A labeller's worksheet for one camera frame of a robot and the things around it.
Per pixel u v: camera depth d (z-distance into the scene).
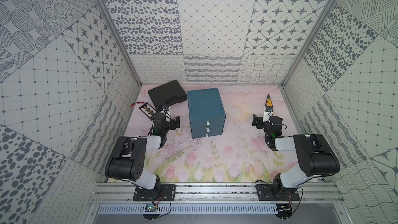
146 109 1.04
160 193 0.71
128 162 0.45
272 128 0.74
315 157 0.47
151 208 0.72
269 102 1.10
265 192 0.73
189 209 0.70
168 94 1.13
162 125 0.73
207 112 0.79
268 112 0.81
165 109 0.83
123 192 0.76
